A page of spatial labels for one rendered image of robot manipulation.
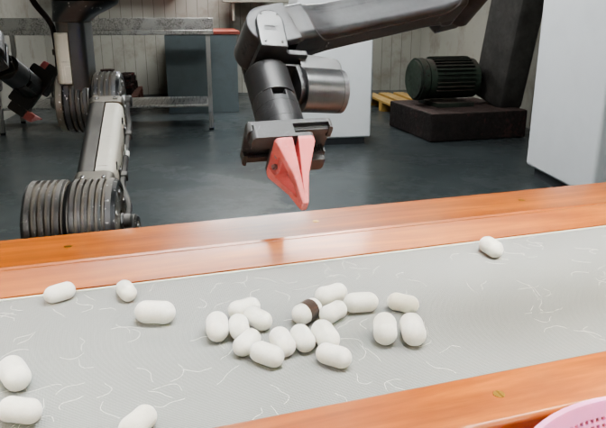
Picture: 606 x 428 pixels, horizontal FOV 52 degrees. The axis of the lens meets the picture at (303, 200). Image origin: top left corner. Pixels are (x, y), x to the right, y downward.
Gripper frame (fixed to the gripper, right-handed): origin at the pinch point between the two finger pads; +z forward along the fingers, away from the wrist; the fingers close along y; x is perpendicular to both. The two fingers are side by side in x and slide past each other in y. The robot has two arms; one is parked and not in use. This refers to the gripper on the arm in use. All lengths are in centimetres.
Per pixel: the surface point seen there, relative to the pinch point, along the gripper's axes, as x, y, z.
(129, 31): 319, 7, -400
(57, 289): 5.0, -26.2, 4.7
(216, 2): 469, 135, -629
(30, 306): 6.3, -28.9, 5.5
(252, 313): -2.3, -8.7, 13.3
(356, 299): -2.5, 1.6, 13.6
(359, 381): -7.9, -2.6, 22.9
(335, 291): -1.0, 0.3, 11.7
